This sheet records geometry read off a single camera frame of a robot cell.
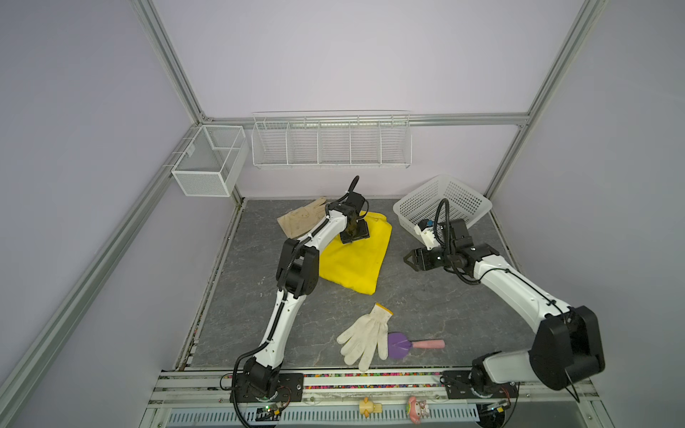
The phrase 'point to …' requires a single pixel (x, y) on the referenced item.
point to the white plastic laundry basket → (464, 204)
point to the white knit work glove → (361, 339)
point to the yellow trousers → (357, 264)
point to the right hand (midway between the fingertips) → (413, 255)
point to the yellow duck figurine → (367, 407)
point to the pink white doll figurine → (417, 409)
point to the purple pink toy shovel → (400, 345)
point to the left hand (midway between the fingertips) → (363, 235)
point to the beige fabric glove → (298, 221)
